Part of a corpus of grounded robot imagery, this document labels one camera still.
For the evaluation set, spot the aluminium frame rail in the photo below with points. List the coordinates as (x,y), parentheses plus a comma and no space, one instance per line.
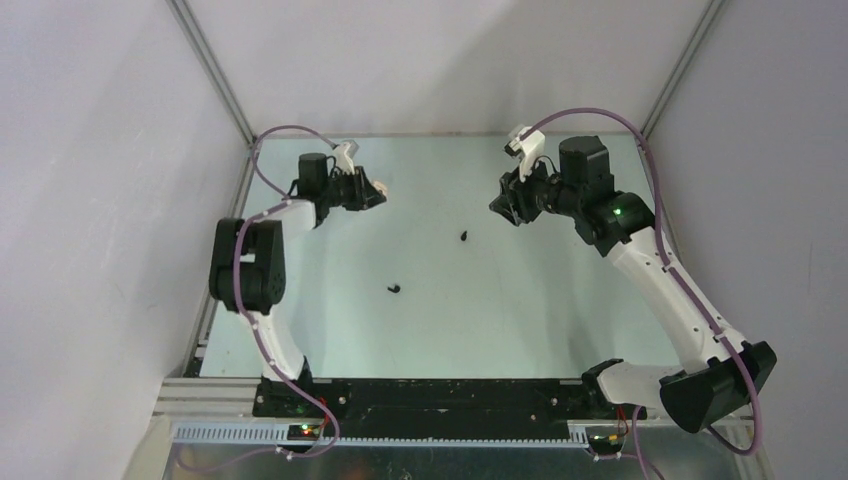
(221,408)

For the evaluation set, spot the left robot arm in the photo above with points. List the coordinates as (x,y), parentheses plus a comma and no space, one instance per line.
(248,265)

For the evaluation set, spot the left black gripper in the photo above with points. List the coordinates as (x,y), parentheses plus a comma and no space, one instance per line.
(365,196)

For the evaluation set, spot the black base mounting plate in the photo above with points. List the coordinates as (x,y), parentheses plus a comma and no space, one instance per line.
(440,409)

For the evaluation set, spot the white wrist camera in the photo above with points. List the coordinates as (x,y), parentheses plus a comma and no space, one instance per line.
(344,153)
(527,147)

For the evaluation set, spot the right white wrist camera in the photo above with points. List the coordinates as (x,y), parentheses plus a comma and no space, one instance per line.
(527,147)

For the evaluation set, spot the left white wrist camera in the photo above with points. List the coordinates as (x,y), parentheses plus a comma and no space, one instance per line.
(344,153)

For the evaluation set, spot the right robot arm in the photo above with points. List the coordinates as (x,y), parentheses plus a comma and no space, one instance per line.
(718,371)

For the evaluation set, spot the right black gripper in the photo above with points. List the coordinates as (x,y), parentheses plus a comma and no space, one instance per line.
(514,205)

